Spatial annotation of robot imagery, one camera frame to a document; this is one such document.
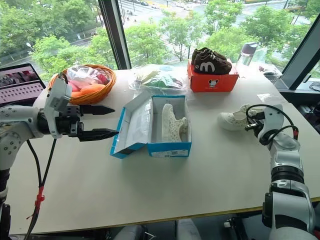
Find dark slanted window frame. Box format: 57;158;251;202
273;14;320;91

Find white perforated shoe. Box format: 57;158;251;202
161;103;190;143
216;104;264;132

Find laptop screen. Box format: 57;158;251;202
0;62;47;108

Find brown shoe with white logo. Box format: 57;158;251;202
193;55;233;75

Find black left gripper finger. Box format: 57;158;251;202
78;127;120;143
79;104;116;117

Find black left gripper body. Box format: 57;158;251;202
55;104;84;138

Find clear plastic bag of items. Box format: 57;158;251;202
65;65;111;93

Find clear bottle with dark lid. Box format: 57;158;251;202
235;41;259;67

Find dark window frame post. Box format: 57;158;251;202
97;0;133;71

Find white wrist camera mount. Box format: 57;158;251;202
256;104;285;141
44;77;74;139

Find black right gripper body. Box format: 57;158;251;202
244;111;266;138

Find blue cardboard shoebox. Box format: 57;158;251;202
109;94;193;160

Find orange shoebox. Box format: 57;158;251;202
187;59;240;94

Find white paper sheet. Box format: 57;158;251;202
125;96;154;146

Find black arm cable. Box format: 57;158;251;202
24;137;58;237
245;104;300;146

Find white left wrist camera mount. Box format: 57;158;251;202
44;77;74;139

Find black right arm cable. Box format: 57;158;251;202
245;104;300;146

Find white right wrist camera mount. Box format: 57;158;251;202
256;104;285;141

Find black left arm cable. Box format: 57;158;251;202
24;137;58;237

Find orange woven basket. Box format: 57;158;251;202
48;64;118;106

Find red cable tie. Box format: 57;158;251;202
34;186;46;209

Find plastic bags with green items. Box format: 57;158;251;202
128;64;189;95

